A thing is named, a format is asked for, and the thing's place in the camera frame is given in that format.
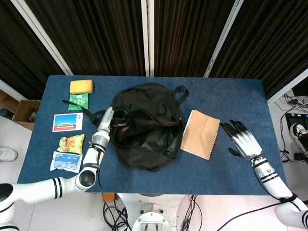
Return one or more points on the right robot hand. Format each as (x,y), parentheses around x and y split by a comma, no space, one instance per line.
(246,141)

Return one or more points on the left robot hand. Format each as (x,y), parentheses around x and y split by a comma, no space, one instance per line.
(105,121)

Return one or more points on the black fabric backpack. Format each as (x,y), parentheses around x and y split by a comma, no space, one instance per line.
(149,125)

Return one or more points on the tan spiral notebook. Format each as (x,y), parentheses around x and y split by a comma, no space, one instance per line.
(201,134)

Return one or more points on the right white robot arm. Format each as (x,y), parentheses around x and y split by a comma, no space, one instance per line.
(276,185)

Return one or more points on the robot base column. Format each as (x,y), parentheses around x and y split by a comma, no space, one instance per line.
(151,214)

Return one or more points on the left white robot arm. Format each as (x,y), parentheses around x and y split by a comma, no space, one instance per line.
(60,178)

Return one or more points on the green snack packet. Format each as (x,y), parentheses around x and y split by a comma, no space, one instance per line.
(78,102)

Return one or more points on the palace picture postcard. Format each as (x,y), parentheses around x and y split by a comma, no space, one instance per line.
(68,122)

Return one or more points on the yellow floral snack packet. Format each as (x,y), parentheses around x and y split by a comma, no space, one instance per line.
(71,144)

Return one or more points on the yellow sponge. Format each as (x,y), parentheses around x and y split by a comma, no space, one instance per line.
(81,86)

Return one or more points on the blue table mat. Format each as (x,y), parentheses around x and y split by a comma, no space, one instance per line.
(216,173)

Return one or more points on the black white sneaker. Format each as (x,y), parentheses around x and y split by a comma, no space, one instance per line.
(299,134)

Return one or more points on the blue white wipes packet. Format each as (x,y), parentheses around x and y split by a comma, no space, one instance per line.
(65,162)

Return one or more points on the orange object under table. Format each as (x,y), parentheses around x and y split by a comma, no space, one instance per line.
(108,197)

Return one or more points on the cardboard box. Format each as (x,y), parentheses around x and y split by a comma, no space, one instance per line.
(25,113)

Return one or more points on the white frame post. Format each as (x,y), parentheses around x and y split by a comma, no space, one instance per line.
(147,38)
(42,36)
(222,38)

